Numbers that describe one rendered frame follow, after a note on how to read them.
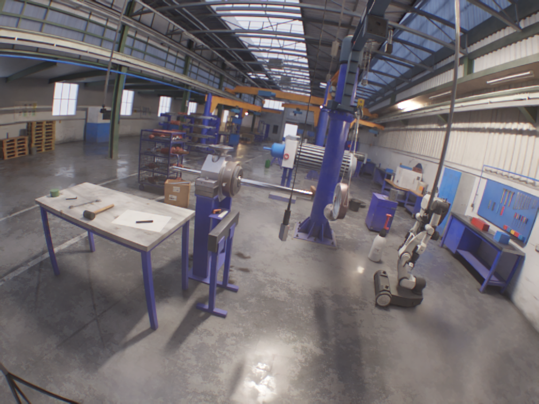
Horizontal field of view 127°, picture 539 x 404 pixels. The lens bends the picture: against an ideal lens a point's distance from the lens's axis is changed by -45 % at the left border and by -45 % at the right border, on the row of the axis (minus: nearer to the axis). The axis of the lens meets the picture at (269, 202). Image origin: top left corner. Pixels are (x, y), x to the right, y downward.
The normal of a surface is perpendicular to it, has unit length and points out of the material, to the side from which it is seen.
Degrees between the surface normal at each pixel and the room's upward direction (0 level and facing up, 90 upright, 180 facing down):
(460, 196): 90
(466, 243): 90
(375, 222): 90
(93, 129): 90
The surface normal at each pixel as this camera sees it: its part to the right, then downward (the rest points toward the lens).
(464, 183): -0.18, 0.27
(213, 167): 0.01, -0.47
